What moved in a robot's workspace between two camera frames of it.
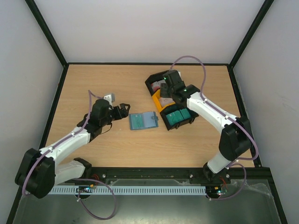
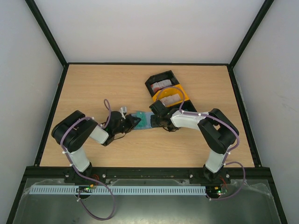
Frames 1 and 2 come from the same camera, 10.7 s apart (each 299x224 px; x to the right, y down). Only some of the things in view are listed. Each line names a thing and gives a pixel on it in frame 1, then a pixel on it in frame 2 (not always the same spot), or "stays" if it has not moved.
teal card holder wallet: x=143 y=121 stays
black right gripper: x=164 y=91 → x=156 y=121
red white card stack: x=156 y=85 stays
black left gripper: x=124 y=113 → x=130 y=119
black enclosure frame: x=213 y=175 stays
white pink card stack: x=166 y=101 stays
